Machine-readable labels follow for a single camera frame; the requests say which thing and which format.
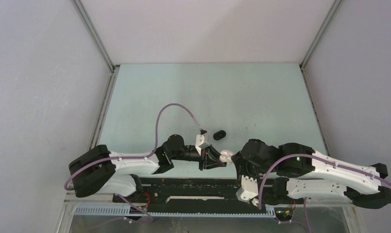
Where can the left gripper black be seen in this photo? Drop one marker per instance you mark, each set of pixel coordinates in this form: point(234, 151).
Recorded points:
point(208, 159)

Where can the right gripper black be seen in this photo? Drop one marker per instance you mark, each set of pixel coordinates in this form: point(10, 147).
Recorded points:
point(240, 165)

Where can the white square charging case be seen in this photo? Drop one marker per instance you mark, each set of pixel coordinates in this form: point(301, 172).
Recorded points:
point(226, 156)

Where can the black oval charging case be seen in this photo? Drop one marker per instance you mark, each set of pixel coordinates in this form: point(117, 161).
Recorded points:
point(219, 135)

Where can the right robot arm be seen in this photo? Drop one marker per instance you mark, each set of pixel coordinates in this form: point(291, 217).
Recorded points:
point(293, 171)

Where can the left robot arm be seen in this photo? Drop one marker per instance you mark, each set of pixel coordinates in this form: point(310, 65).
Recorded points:
point(102, 171)

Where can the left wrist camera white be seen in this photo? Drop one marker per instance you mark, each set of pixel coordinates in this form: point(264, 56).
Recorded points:
point(202, 141)

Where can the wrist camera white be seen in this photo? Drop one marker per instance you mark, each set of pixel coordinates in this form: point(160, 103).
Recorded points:
point(248, 191)
point(202, 141)

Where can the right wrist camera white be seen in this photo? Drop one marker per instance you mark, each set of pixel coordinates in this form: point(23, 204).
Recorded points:
point(248, 191)

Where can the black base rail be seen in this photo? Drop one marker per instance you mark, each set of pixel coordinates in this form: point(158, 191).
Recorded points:
point(204, 197)

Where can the left aluminium frame post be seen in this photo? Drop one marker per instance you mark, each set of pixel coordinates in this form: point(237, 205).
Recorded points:
point(101, 71)

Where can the aluminium frame post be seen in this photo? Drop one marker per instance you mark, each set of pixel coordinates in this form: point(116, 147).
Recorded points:
point(307, 58)
point(101, 71)

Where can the right aluminium frame post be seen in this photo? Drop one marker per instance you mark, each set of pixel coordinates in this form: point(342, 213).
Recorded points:
point(307, 58)

